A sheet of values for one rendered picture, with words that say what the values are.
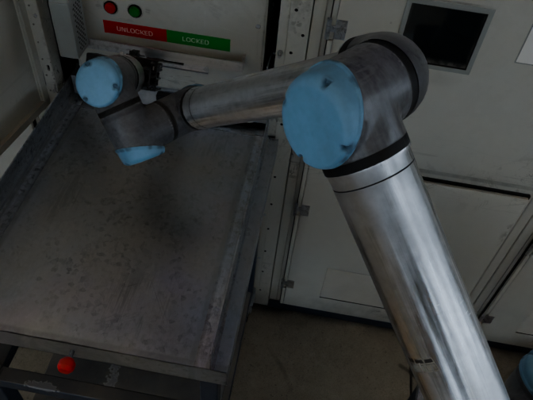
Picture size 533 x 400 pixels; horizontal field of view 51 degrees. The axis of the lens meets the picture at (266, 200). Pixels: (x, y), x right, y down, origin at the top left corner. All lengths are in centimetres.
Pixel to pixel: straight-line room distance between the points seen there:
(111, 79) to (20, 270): 46
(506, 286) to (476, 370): 119
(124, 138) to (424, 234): 64
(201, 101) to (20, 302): 55
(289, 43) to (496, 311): 121
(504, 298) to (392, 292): 131
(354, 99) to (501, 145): 91
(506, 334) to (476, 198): 72
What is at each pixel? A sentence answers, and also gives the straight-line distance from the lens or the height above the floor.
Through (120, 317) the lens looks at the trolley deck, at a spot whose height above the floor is 85.
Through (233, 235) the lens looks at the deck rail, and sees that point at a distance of 129.
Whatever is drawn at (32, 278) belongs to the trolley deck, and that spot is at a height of 85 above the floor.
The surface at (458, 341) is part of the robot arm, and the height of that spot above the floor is 123.
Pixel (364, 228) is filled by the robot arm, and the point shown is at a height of 134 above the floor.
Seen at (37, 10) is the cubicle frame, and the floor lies 112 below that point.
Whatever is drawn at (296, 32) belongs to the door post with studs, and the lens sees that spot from 134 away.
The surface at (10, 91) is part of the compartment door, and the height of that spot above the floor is 94.
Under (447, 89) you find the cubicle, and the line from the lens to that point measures 139.
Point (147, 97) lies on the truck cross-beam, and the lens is 159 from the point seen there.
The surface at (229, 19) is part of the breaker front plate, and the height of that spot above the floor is 116.
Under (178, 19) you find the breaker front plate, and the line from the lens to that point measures 144.
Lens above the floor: 187
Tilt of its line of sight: 48 degrees down
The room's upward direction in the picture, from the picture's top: 7 degrees clockwise
